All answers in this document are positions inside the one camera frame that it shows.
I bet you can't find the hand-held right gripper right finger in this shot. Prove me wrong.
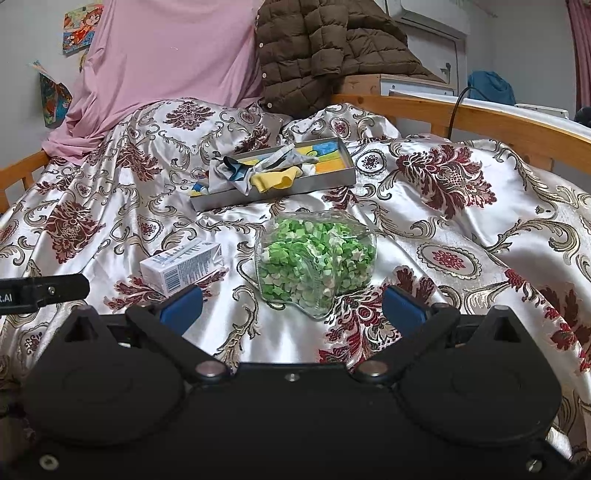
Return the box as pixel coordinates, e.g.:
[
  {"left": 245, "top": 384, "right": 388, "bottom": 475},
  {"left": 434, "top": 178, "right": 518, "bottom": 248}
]
[{"left": 353, "top": 284, "right": 537, "bottom": 384}]

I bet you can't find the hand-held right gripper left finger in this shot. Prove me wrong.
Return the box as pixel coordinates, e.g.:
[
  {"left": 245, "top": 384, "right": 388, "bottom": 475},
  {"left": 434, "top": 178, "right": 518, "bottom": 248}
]
[{"left": 54, "top": 284, "right": 231, "bottom": 384}]

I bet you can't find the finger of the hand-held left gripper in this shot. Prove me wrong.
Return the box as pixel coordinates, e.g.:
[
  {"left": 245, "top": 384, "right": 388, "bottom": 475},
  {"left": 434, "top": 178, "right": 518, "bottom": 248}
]
[{"left": 22, "top": 273, "right": 91, "bottom": 309}]

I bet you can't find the grey tray with cartoon drawing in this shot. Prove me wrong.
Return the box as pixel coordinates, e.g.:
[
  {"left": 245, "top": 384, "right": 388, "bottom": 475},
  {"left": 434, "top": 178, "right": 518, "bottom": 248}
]
[{"left": 190, "top": 137, "right": 358, "bottom": 213}]

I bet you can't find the yellow striped sock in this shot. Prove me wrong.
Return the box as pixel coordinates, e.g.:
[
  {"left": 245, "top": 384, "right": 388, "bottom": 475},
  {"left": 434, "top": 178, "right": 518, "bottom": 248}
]
[{"left": 250, "top": 166, "right": 302, "bottom": 193}]

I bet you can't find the small white carton box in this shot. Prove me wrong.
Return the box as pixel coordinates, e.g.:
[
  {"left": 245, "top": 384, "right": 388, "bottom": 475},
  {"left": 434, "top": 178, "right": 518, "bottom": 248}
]
[{"left": 139, "top": 239, "right": 224, "bottom": 297}]

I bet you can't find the glass jar of green stars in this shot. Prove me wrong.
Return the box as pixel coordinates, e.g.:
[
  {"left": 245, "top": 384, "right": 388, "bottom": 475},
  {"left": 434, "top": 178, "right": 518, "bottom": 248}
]
[{"left": 253, "top": 209, "right": 378, "bottom": 320}]

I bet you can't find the floral satin blanket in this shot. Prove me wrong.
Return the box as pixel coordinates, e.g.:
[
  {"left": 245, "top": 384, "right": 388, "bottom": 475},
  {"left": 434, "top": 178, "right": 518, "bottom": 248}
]
[{"left": 0, "top": 96, "right": 591, "bottom": 462}]

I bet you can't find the colourful folded paper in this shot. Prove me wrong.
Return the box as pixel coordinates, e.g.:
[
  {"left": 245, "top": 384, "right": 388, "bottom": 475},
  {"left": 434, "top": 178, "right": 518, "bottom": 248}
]
[{"left": 29, "top": 59, "right": 73, "bottom": 128}]

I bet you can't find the wooden white cabinet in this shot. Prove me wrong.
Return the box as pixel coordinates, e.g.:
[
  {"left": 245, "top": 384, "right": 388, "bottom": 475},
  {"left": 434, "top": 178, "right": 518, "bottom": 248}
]
[{"left": 338, "top": 73, "right": 456, "bottom": 99}]

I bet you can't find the blue bag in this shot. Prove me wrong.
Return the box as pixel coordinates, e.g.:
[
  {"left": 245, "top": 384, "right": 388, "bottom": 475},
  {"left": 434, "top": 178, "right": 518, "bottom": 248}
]
[{"left": 468, "top": 70, "right": 517, "bottom": 106}]

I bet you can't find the flat white object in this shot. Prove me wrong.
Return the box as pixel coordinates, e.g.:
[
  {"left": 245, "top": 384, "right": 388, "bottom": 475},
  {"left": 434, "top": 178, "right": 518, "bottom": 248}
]
[{"left": 514, "top": 103, "right": 570, "bottom": 121}]

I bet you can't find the pink bed sheet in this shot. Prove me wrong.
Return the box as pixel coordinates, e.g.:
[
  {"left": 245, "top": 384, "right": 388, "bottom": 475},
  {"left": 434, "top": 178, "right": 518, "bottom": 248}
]
[{"left": 41, "top": 0, "right": 265, "bottom": 161}]

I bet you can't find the white wardrobe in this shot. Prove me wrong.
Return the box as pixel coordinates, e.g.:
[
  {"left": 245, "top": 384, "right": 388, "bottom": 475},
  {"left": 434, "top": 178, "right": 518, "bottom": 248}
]
[{"left": 405, "top": 28, "right": 463, "bottom": 92}]

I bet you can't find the brown puffer jacket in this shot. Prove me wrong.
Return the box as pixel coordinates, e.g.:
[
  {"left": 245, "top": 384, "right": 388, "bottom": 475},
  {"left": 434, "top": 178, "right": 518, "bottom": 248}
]
[{"left": 254, "top": 0, "right": 448, "bottom": 117}]

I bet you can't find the white air conditioner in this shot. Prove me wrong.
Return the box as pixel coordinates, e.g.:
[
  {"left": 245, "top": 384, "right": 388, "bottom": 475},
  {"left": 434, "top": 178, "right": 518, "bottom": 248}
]
[{"left": 385, "top": 0, "right": 472, "bottom": 36}]

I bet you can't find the pink curtain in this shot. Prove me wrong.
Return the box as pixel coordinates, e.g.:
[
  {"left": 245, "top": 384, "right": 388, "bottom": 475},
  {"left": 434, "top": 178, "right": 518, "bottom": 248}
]
[{"left": 566, "top": 0, "right": 591, "bottom": 108}]

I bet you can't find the black cable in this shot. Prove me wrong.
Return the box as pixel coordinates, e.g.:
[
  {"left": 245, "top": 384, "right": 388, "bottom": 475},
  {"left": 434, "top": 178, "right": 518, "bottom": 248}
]
[{"left": 449, "top": 86, "right": 486, "bottom": 138}]

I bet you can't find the wooden bed frame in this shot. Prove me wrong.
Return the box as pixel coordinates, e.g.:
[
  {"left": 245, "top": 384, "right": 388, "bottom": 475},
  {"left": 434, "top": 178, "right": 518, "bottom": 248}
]
[{"left": 0, "top": 93, "right": 591, "bottom": 214}]

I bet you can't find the cartoon wall poster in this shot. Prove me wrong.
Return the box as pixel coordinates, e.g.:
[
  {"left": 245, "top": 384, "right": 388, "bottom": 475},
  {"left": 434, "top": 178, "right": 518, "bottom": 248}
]
[{"left": 61, "top": 1, "right": 105, "bottom": 59}]

